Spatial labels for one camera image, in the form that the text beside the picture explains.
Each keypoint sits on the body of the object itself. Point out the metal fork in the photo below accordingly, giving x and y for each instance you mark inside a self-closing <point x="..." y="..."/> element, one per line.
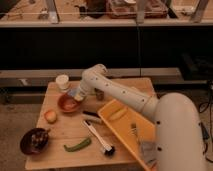
<point x="134" y="131"/>

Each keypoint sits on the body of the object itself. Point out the dark purple bowl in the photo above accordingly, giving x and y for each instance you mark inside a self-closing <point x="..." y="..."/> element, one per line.
<point x="34" y="141"/>

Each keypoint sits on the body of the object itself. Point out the green pepper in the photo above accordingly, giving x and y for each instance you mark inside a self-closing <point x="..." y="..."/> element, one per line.
<point x="84" y="143"/>

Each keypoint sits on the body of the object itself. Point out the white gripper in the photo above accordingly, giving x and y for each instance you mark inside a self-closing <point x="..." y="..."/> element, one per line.
<point x="79" y="96"/>

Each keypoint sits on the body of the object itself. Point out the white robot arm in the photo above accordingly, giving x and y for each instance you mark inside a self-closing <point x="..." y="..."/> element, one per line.
<point x="179" y="144"/>

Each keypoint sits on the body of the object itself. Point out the banana in tray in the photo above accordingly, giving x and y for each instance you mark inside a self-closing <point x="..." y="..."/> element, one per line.
<point x="118" y="114"/>

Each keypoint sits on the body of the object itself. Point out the white cup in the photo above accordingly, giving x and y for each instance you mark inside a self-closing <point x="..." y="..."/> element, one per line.
<point x="62" y="82"/>

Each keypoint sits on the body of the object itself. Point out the blue sponge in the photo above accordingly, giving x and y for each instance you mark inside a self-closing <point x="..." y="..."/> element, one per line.
<point x="72" y="92"/>

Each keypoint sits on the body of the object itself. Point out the red bowl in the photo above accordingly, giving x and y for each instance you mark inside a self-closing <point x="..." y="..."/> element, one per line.
<point x="67" y="104"/>

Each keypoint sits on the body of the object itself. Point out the yellow tray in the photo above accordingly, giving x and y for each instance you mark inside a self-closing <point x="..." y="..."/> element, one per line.
<point x="121" y="127"/>

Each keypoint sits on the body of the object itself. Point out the small black brush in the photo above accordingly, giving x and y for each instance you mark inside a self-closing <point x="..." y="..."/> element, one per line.
<point x="91" y="116"/>

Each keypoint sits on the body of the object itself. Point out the grey cloth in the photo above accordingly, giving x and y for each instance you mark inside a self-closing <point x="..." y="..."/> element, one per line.
<point x="147" y="152"/>

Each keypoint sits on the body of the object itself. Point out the wooden table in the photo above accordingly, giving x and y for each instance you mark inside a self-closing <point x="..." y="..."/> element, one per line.
<point x="69" y="129"/>

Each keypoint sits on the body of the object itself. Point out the peach apple fruit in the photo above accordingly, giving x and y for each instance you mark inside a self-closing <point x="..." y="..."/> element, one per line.
<point x="50" y="116"/>

